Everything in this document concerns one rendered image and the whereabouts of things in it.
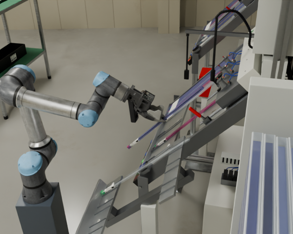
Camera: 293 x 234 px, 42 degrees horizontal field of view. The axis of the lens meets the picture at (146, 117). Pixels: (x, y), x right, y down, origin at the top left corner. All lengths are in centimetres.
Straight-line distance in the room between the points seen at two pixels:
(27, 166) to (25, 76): 43
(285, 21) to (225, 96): 38
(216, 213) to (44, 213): 85
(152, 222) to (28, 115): 79
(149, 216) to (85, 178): 143
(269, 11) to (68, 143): 237
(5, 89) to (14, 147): 173
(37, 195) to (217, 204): 88
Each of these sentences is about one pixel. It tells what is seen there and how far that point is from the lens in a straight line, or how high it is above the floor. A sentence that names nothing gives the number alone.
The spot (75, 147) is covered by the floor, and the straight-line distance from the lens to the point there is 329.
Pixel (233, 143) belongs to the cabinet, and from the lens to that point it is 224.
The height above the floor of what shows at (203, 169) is 1.
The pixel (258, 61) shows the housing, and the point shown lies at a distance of 155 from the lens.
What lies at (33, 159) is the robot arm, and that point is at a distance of 195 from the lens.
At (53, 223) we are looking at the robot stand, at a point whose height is 43.
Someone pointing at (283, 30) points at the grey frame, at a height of 148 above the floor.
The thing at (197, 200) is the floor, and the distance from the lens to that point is 275.
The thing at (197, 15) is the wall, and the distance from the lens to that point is 581.
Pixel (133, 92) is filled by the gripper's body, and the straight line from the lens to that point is 167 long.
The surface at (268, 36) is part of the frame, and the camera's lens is 138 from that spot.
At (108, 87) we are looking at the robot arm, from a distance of 168.
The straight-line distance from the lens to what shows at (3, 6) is 385.
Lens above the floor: 193
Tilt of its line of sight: 32 degrees down
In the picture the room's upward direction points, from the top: 2 degrees counter-clockwise
